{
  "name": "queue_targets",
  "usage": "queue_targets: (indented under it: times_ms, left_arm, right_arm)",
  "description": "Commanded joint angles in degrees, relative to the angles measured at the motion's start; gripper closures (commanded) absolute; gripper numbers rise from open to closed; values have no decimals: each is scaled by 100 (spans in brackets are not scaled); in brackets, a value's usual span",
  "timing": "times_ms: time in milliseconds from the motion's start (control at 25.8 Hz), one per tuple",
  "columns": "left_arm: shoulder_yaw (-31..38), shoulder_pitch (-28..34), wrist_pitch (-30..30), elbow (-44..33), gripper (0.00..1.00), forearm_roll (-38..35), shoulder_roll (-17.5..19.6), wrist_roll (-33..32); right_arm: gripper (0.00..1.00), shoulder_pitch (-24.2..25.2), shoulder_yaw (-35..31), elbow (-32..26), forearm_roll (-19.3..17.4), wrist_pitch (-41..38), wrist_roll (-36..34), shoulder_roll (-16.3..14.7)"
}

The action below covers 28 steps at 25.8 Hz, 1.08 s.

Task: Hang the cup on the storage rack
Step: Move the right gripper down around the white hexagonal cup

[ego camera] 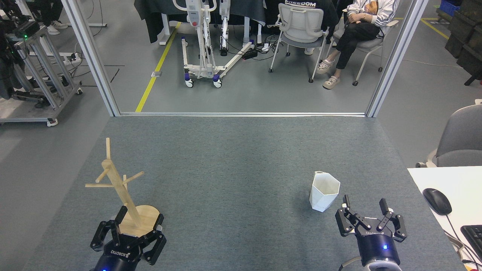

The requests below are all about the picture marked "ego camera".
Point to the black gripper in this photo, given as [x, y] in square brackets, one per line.
[378, 246]
[118, 256]

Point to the white faceted cup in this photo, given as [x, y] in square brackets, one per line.
[324, 194]

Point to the wooden cup rack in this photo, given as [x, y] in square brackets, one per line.
[120, 188]

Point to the black computer mouse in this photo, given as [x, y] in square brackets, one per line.
[437, 201]

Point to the white desk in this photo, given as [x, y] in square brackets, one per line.
[463, 180]

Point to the black keyboard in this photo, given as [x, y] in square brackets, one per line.
[474, 239]

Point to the grey padded chair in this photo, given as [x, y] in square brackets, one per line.
[463, 139]

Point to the white stand on wheels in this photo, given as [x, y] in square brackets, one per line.
[199, 69]

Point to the white power strip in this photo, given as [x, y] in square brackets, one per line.
[73, 57]

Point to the seated person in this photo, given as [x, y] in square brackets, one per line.
[327, 11]
[357, 34]

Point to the black power strip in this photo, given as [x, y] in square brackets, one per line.
[250, 54]

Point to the stack of black cases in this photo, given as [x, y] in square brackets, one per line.
[467, 37]

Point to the grey mesh office chair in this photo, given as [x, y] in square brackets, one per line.
[301, 22]

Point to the black machine with green light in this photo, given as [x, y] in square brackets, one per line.
[9, 56]

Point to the dark table cloth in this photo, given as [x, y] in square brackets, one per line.
[154, 19]

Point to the blue crate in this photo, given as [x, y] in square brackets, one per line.
[450, 7]

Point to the silver frame crossbar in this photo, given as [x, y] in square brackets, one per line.
[241, 114]

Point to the silver frame post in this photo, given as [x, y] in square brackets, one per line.
[90, 56]
[397, 56]

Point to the grey chair with white frame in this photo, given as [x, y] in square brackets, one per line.
[371, 43]

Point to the aluminium frame cart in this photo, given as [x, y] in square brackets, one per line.
[45, 75]

